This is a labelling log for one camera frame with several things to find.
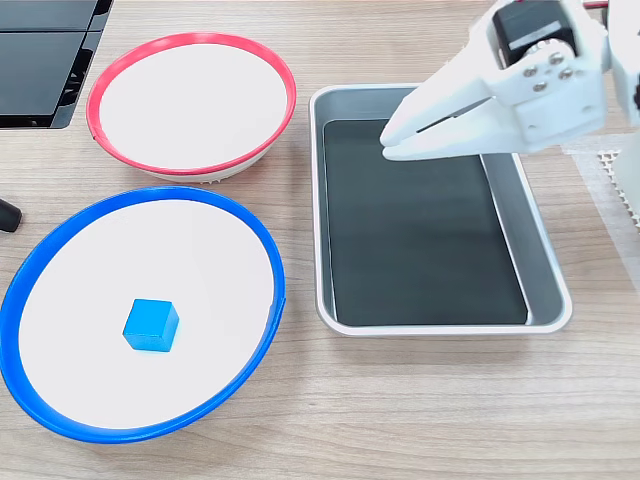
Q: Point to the blue-rimmed white dish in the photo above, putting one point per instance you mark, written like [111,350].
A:
[200,280]

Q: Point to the black tray liner mat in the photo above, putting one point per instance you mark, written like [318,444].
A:
[410,240]

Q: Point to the blue cube block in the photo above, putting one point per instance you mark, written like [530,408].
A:
[150,325]

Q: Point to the silver metal tray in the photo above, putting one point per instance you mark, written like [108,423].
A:
[546,260]

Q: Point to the black flat device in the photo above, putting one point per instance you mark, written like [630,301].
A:
[35,65]

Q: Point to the red-rimmed white dish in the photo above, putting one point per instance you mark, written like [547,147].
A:
[195,105]

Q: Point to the black rounded object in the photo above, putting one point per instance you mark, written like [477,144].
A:
[9,215]

